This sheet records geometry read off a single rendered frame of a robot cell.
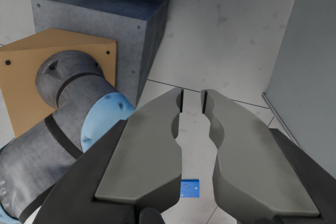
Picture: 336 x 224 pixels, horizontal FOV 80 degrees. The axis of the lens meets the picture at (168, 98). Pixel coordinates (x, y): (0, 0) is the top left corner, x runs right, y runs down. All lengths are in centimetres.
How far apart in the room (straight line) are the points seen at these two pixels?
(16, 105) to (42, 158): 20
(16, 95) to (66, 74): 13
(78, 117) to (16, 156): 10
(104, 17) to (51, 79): 22
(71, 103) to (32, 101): 17
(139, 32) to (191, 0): 101
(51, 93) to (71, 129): 13
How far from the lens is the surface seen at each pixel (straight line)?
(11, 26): 206
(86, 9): 60
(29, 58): 51
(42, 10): 66
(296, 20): 157
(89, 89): 40
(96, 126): 34
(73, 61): 48
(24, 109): 56
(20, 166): 39
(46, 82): 49
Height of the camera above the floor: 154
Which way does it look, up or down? 59 degrees down
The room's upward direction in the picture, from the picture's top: 172 degrees counter-clockwise
